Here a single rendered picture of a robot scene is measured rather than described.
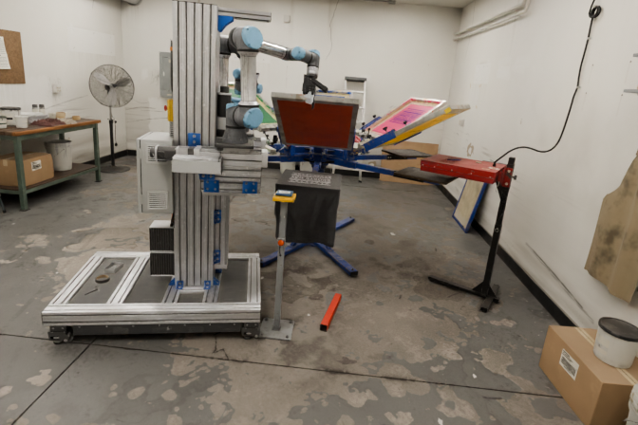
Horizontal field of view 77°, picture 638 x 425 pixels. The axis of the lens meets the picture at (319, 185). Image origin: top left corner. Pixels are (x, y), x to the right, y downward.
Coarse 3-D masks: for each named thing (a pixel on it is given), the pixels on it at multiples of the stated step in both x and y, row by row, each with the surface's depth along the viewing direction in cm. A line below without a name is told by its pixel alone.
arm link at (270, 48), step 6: (264, 42) 234; (270, 42) 238; (264, 48) 235; (270, 48) 237; (276, 48) 240; (282, 48) 243; (288, 48) 247; (270, 54) 241; (276, 54) 242; (282, 54) 244; (288, 54) 246; (288, 60) 250
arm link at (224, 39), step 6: (222, 36) 272; (228, 36) 271; (222, 42) 270; (228, 42) 269; (222, 48) 272; (228, 48) 271; (222, 54) 273; (228, 54) 275; (222, 60) 275; (228, 60) 279; (222, 66) 277; (228, 66) 280; (222, 72) 278; (228, 72) 282; (222, 78) 279; (228, 78) 283; (222, 84) 280
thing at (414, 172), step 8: (336, 160) 392; (352, 168) 384; (360, 168) 380; (368, 168) 375; (376, 168) 371; (384, 168) 369; (408, 168) 365; (416, 168) 368; (400, 176) 359; (408, 176) 336; (416, 176) 332; (424, 176) 335; (432, 176) 338; (440, 176) 340; (448, 176) 343; (440, 184) 342
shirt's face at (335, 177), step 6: (288, 174) 305; (312, 174) 312; (318, 174) 313; (324, 174) 315; (330, 174) 317; (336, 174) 318; (282, 180) 284; (288, 180) 285; (336, 180) 297; (306, 186) 274; (312, 186) 276; (318, 186) 277; (324, 186) 278; (330, 186) 279; (336, 186) 281
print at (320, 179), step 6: (294, 174) 307; (300, 174) 308; (306, 174) 310; (294, 180) 287; (300, 180) 288; (306, 180) 289; (312, 180) 291; (318, 180) 292; (324, 180) 294; (330, 180) 295
